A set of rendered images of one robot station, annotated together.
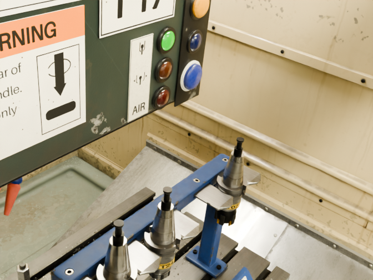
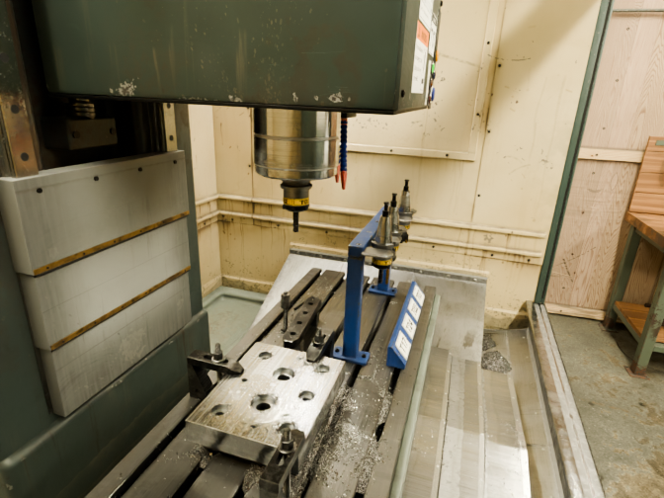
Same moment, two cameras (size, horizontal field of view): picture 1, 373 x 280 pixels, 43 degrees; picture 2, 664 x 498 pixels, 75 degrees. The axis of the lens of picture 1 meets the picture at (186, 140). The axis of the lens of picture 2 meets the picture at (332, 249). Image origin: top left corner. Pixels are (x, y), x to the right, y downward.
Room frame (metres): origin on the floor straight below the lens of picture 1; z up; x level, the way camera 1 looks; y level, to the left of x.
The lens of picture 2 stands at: (-0.45, 0.51, 1.58)
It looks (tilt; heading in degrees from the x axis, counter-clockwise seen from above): 20 degrees down; 343
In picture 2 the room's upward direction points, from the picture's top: 2 degrees clockwise
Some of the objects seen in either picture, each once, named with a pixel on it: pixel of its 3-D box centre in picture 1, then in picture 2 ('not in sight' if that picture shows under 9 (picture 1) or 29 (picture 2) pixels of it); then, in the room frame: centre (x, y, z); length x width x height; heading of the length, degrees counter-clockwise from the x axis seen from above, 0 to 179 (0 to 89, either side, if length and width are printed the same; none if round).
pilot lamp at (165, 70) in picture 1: (164, 70); not in sight; (0.44, 0.03, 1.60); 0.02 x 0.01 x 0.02; 146
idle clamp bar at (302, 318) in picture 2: not in sight; (302, 327); (0.62, 0.26, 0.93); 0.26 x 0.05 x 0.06; 151
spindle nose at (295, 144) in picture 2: not in sight; (296, 140); (0.36, 0.34, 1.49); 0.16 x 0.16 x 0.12
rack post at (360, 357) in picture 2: not in sight; (353, 308); (0.49, 0.16, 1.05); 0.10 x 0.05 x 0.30; 56
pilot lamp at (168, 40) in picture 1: (167, 40); not in sight; (0.44, 0.03, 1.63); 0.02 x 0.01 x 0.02; 146
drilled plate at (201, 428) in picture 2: not in sight; (274, 396); (0.30, 0.40, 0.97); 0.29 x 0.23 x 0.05; 146
